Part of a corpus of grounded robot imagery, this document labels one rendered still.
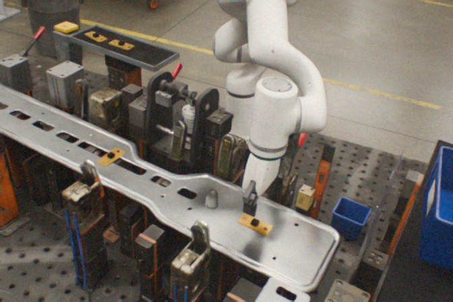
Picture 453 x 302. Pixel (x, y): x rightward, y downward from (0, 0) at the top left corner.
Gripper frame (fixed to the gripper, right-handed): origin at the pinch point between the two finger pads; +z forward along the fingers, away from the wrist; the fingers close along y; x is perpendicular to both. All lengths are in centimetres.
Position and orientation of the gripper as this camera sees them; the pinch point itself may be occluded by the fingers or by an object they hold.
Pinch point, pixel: (258, 199)
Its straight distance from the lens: 113.4
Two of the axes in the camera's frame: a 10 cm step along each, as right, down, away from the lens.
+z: -0.8, 7.9, 6.0
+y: -5.0, 4.9, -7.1
